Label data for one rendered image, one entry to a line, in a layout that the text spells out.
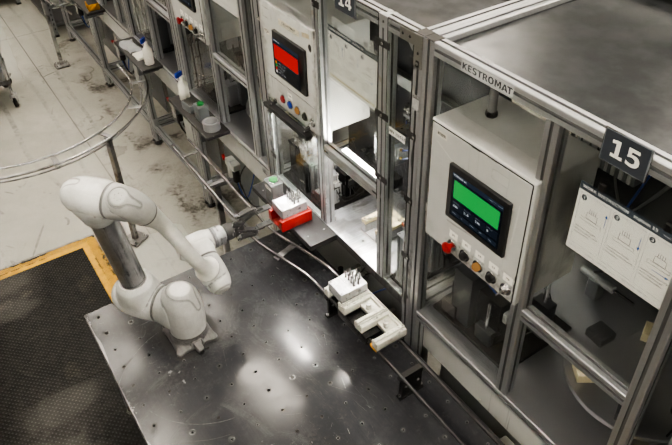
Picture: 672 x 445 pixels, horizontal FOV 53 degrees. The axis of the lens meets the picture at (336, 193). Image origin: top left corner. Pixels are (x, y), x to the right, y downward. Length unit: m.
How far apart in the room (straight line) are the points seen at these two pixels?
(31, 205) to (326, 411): 3.08
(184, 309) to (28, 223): 2.39
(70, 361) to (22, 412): 0.34
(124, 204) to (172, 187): 2.62
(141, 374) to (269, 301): 0.61
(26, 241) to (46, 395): 1.32
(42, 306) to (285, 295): 1.74
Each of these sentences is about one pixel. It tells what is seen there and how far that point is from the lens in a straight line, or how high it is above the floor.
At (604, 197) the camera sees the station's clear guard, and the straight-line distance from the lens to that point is 1.73.
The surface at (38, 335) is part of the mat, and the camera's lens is 4.15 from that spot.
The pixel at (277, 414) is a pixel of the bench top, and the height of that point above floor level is 0.68.
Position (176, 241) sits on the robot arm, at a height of 1.19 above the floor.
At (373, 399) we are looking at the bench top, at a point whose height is 0.68.
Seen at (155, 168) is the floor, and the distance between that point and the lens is 5.17.
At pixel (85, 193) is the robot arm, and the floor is 1.50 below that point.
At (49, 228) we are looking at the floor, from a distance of 4.87.
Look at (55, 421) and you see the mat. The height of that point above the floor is 0.01.
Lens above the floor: 2.87
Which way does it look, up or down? 38 degrees down
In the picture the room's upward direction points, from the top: 2 degrees counter-clockwise
